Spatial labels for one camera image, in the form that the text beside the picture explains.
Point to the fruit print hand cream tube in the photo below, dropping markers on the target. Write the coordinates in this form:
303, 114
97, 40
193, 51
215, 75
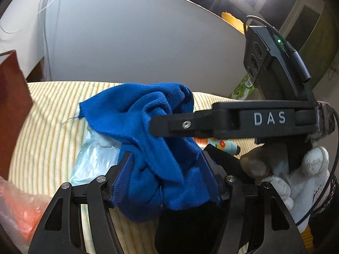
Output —
224, 145

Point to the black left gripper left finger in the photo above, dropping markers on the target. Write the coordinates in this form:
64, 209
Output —
60, 228

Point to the green printed package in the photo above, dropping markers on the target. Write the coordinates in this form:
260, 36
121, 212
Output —
243, 90

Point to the yellow object on ledge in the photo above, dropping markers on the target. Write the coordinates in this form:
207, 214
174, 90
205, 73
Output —
233, 21

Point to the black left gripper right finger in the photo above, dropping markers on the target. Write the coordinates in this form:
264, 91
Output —
251, 214

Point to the clear packet of cotton pads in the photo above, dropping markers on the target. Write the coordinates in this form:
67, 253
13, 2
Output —
98, 153

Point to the dark red storage box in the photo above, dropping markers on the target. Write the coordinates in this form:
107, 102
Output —
15, 105

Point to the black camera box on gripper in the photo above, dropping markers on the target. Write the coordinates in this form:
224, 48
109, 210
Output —
275, 68

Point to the white gloved right hand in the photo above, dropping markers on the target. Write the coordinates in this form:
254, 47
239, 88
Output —
299, 175

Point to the blue knitted cloth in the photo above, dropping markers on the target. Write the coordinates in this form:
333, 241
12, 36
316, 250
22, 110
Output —
163, 172

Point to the clear bag with orange content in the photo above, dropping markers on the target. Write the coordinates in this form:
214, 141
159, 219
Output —
20, 214

